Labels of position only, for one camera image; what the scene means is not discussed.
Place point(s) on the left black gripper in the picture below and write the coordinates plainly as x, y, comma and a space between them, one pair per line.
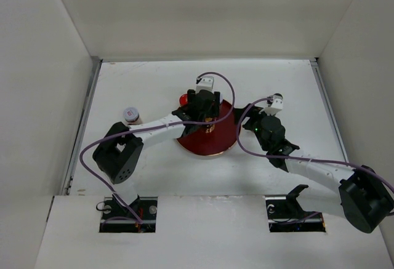
213, 111

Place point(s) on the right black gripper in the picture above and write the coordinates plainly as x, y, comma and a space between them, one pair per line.
253, 112

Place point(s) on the red lid sauce jar front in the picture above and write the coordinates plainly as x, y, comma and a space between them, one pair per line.
183, 100

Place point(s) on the red lid sauce jar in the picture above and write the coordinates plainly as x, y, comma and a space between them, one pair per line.
183, 100
208, 127

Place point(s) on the red lid sauce jar back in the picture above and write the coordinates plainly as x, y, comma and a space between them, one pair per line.
208, 127

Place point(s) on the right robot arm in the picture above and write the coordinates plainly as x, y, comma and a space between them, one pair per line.
360, 196

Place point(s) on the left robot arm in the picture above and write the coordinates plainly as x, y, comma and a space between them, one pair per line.
118, 157

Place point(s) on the red round tray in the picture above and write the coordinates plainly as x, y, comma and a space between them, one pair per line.
221, 139

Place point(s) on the white lid sauce jar left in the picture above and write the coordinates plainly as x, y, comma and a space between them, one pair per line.
131, 115

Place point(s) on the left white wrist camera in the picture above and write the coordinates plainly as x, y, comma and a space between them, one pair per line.
204, 83

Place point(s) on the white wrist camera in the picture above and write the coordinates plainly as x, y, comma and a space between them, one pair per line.
204, 83
275, 107

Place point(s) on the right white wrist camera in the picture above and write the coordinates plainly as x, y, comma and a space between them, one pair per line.
275, 107

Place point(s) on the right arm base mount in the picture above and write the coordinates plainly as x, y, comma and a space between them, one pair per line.
285, 214

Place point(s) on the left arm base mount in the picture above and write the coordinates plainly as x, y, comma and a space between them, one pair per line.
115, 218

